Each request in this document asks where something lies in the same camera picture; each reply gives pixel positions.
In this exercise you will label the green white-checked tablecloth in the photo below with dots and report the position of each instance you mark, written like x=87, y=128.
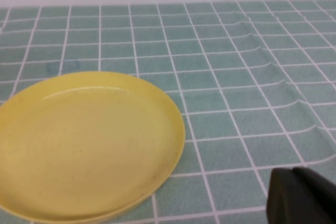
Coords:
x=236, y=98

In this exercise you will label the yellow round plastic plate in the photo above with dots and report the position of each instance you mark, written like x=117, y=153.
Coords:
x=84, y=145

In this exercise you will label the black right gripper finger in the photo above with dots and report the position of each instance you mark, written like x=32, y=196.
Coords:
x=302, y=197

